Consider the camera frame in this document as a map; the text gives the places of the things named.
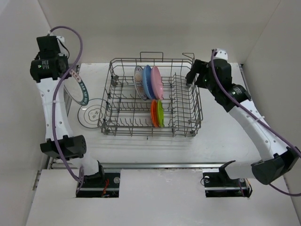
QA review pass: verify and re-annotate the grey wire dish rack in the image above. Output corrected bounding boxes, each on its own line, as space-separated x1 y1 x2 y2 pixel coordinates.
98 52 203 137

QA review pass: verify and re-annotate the white plate floral pattern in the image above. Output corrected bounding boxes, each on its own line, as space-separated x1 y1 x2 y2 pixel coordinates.
134 66 148 100

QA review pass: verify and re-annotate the clear glass plate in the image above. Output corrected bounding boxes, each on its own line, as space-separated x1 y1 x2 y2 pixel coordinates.
77 98 106 129

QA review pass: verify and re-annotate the white plate teal rim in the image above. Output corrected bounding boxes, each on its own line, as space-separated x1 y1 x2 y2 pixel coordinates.
64 69 89 106

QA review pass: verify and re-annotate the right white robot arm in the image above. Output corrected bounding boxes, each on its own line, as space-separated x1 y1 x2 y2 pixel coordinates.
186 59 301 186

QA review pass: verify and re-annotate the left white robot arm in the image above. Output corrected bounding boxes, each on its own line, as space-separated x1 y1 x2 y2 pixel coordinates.
30 35 105 187

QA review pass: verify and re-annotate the pink plate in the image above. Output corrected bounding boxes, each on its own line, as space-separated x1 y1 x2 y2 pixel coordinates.
150 66 164 100

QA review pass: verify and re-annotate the blue plate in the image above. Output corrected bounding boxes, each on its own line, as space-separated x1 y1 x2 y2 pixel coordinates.
143 65 156 99

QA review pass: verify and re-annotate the green plate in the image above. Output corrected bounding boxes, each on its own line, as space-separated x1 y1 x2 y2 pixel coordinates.
157 100 164 128

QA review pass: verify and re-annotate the orange plate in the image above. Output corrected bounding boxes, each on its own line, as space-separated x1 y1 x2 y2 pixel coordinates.
150 99 159 128

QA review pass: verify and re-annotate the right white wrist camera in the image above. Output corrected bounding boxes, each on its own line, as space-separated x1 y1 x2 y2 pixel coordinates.
213 48 228 61

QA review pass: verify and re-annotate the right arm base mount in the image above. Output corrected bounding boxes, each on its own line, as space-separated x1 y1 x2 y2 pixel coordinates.
200 169 253 198

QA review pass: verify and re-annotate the front aluminium rail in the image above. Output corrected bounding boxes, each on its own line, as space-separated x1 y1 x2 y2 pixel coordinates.
50 161 259 169

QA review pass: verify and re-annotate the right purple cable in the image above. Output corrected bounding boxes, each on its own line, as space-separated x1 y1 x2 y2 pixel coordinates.
210 48 301 196

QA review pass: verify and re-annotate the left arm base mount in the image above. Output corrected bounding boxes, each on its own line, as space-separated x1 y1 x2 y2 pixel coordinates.
76 165 121 198

